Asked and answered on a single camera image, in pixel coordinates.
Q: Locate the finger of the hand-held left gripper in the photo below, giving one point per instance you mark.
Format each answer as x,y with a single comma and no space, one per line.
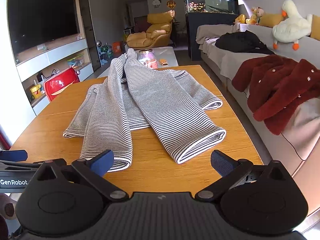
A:
13,155

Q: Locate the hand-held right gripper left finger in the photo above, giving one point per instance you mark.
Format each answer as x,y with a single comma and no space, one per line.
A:
102,162

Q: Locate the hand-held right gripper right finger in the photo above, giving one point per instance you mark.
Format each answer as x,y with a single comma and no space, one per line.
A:
222,163

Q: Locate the striped grey white garment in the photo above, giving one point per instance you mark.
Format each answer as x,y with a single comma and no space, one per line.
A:
155,100

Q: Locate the yellow toy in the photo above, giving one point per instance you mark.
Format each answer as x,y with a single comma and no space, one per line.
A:
35,92

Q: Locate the grey sofa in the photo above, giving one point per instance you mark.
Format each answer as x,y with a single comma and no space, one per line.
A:
295,165

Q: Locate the black power adapter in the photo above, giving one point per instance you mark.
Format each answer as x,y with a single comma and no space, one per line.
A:
40,76

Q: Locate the red glossy appliance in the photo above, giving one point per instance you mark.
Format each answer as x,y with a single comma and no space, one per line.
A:
60,82

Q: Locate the red fleece jacket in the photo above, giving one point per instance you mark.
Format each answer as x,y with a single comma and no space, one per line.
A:
275,85

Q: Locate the plastic container green lid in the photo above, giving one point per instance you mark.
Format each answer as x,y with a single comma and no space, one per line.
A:
75,62

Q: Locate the green ball toy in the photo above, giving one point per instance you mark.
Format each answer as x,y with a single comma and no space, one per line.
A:
106,51

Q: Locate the glass jar with label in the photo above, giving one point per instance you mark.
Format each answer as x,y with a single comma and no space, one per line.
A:
147,58

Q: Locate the orange bucket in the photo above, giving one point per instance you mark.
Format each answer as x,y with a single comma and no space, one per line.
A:
117,47

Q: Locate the small orange packet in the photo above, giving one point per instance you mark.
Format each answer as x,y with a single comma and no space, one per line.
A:
163,62

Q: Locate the black garment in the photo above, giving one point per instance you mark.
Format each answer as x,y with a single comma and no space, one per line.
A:
240,41

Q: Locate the white coffee table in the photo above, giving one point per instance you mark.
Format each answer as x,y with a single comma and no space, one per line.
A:
166,52

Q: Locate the beige throw blanket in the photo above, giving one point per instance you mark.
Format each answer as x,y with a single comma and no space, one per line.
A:
207,32

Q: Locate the black fish tank cabinet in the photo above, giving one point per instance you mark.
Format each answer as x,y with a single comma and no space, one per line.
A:
200,30

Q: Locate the black flat television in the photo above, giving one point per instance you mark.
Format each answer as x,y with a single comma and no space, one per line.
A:
42,17

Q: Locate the yellow leather armchair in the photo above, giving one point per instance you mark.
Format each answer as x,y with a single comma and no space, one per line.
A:
157,30

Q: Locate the small yellow duck plush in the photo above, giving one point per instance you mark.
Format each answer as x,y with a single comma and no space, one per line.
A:
240,19

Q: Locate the plush doll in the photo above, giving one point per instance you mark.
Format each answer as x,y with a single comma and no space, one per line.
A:
255,16

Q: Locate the yellow pillow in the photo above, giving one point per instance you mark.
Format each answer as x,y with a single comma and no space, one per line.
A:
271,20
316,27

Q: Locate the white goose plush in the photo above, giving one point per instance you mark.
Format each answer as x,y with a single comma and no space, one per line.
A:
290,27

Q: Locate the glass fish tank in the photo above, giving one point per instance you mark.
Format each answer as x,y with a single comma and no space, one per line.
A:
212,3

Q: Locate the red post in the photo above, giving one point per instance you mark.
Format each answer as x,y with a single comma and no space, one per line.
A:
4,140

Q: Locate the white television wall cabinet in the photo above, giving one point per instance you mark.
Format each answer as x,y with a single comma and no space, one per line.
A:
62,52

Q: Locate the orange wall ornament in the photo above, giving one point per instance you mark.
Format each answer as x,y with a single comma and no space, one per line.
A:
171,4

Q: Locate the panda wall clock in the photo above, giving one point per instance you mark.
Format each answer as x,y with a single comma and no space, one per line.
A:
156,1

